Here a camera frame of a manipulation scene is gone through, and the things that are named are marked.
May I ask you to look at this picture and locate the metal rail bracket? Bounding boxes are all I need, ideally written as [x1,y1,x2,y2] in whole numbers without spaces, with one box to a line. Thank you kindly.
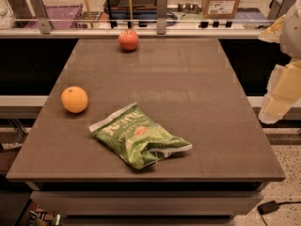
[156,0,167,35]
[267,0,296,20]
[30,0,53,34]

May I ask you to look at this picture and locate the red apple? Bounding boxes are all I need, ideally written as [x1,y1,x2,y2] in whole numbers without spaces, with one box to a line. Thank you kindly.
[119,30,138,51]

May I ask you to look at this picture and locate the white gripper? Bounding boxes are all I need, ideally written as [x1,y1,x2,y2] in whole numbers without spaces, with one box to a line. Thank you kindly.
[259,6,301,124]

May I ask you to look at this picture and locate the orange fruit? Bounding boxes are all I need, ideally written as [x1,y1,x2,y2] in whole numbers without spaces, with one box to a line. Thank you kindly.
[61,87,88,113]

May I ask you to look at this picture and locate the black power adapter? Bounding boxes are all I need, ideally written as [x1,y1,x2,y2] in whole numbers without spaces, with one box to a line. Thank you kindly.
[257,201,279,215]

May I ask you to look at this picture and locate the left metal rail bracket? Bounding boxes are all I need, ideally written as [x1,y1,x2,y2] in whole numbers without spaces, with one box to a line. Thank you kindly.
[30,0,53,34]

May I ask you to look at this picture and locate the right metal rail bracket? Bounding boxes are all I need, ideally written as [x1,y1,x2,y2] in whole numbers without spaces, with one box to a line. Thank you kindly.
[267,0,296,20]

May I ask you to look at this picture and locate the purple plastic crate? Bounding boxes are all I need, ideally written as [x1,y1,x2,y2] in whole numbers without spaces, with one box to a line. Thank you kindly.
[25,4,83,29]

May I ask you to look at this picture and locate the middle metal rail bracket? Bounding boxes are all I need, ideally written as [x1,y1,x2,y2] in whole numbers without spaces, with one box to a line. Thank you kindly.
[156,0,167,35]

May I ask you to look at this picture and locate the grey table drawer base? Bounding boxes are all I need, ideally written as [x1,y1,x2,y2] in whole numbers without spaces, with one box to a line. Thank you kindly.
[31,191,263,226]

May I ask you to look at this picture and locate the green jalapeno chip bag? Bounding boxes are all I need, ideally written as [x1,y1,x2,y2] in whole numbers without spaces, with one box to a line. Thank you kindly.
[89,103,192,170]

